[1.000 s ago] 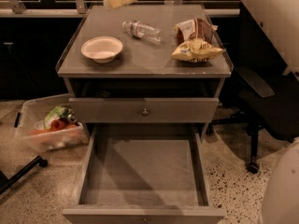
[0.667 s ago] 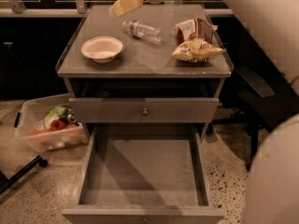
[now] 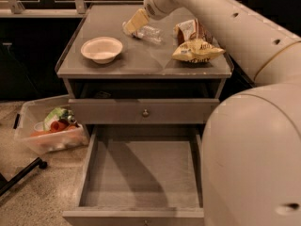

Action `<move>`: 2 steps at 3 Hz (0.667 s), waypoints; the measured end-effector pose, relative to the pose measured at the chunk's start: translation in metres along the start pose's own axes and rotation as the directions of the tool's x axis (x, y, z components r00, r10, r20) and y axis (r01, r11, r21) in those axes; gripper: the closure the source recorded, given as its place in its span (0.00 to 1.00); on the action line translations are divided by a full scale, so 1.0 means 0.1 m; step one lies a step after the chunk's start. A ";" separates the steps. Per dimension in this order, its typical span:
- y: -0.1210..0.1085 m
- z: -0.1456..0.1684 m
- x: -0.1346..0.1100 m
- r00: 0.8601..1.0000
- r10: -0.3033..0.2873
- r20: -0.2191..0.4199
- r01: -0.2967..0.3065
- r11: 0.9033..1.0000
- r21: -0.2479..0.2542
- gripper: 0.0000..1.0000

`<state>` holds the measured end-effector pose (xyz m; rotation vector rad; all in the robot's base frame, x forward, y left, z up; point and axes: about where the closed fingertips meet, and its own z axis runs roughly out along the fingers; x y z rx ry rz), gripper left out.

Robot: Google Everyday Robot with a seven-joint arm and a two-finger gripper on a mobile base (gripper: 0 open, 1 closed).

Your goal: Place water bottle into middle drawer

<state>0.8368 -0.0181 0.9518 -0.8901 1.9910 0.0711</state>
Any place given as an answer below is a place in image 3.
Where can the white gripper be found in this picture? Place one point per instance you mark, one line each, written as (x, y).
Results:
(152, 7)

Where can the clear plastic water bottle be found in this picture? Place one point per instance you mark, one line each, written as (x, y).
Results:
(147, 33)

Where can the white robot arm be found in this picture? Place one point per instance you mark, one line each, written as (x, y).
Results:
(251, 144)

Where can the grey drawer cabinet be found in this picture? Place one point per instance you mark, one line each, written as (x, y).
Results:
(142, 70)

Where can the closed grey upper drawer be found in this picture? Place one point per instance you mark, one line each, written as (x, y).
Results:
(142, 111)

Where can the open grey bottom drawer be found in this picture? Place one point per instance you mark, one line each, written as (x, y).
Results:
(140, 175)

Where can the white paper bowl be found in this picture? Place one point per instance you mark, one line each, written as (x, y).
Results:
(101, 50)

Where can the brown white snack bag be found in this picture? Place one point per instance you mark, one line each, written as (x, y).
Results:
(191, 30)

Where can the yellow chip bag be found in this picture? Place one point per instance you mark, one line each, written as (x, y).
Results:
(197, 51)

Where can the green white bag in bin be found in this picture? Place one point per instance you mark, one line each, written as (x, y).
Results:
(57, 114)

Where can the orange items in bin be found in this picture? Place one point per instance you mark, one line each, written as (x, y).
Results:
(55, 127)

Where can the clear plastic storage bin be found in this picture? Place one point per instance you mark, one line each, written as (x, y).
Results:
(31, 119)

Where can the black chair leg with caster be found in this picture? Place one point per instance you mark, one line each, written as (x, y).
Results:
(6, 185)

